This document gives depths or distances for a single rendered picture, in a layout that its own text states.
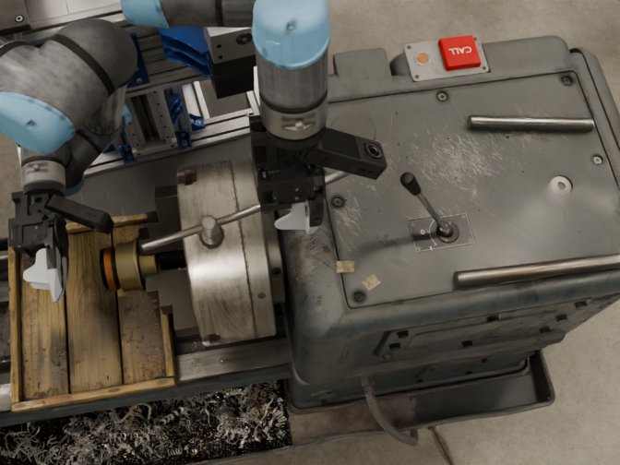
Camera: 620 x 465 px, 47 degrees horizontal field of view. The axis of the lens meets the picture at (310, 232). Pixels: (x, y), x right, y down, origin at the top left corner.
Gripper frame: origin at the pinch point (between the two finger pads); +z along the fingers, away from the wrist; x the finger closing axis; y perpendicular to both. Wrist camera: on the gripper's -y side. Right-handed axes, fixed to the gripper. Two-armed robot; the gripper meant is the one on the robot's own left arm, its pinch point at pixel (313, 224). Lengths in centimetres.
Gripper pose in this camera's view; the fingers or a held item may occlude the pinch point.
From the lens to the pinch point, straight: 96.2
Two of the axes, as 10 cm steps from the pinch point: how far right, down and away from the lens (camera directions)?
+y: -9.8, 1.4, -1.0
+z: 0.1, 6.0, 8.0
